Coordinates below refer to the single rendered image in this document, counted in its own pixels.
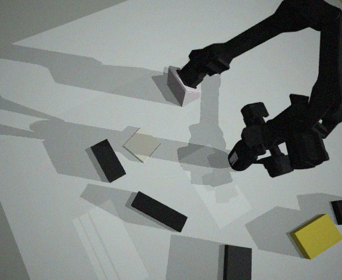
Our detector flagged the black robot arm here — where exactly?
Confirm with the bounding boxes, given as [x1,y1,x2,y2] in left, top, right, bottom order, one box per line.
[176,0,342,169]

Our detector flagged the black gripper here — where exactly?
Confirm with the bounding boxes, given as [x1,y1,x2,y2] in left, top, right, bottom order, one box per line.
[241,102,294,178]

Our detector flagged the yellow rectangular block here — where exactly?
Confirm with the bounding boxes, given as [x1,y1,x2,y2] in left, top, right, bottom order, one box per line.
[289,214,342,260]

